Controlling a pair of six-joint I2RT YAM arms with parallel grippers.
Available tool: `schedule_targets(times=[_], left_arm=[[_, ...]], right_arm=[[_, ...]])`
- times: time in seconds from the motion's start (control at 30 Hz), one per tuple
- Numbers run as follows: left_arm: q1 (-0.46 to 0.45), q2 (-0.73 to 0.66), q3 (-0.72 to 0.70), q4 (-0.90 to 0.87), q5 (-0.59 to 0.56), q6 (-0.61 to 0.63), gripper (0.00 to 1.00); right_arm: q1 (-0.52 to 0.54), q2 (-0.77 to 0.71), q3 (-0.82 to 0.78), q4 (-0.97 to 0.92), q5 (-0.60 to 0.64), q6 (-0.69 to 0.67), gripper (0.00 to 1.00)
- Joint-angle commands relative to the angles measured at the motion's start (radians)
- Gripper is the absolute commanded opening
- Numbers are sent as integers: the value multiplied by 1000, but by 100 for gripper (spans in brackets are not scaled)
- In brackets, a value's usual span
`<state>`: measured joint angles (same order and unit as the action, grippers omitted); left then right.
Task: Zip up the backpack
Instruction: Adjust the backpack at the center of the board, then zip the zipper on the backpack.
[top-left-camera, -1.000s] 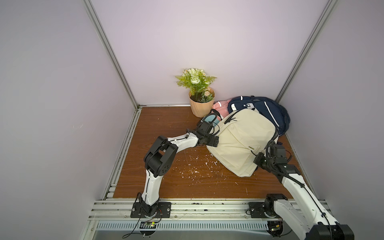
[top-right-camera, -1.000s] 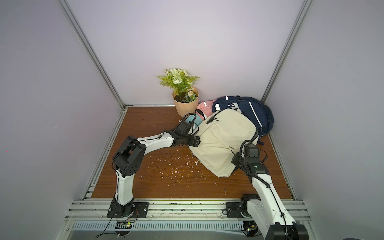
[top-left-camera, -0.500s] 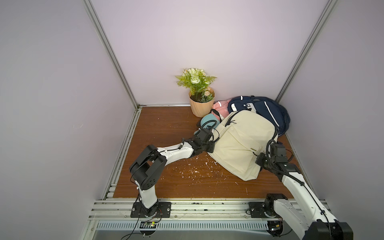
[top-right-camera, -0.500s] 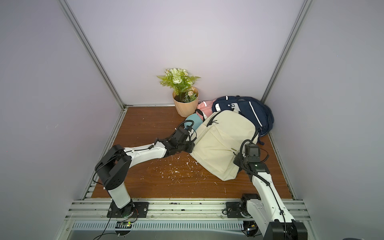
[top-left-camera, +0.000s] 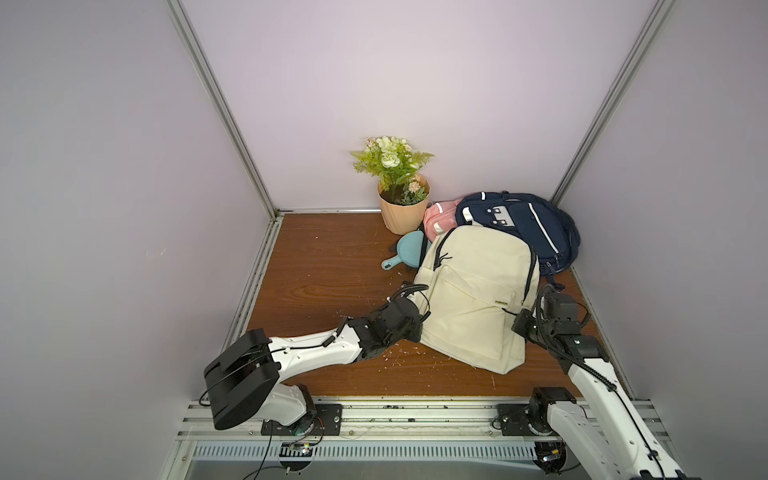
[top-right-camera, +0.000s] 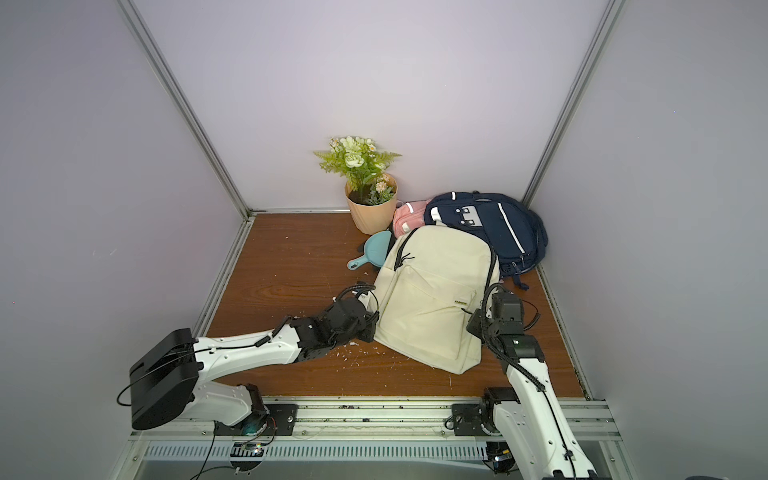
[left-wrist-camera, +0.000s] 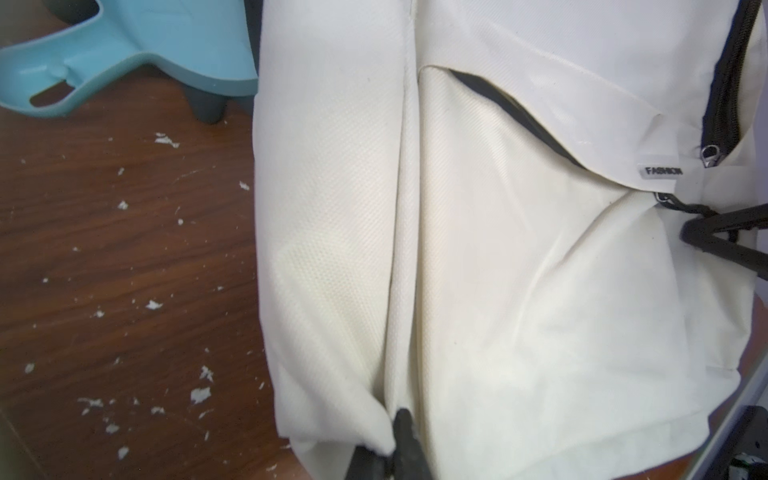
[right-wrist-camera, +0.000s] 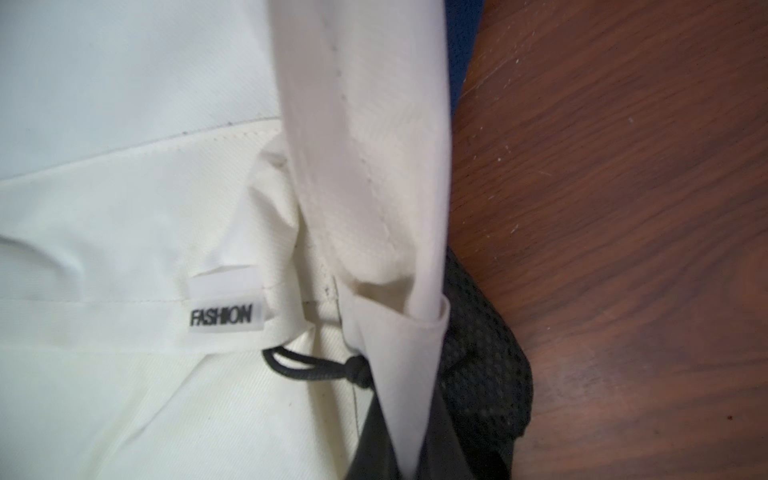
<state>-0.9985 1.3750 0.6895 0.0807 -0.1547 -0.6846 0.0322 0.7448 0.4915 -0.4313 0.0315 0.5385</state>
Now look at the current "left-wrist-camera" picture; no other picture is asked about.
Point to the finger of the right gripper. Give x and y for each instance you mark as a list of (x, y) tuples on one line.
[(717, 235)]

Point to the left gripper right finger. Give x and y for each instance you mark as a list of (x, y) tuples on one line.
[(408, 461)]

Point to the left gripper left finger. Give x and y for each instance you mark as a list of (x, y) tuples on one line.
[(368, 465)]

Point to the cream white backpack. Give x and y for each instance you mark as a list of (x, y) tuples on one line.
[(471, 211)]

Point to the teal plastic paddle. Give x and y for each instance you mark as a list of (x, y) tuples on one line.
[(210, 47)]

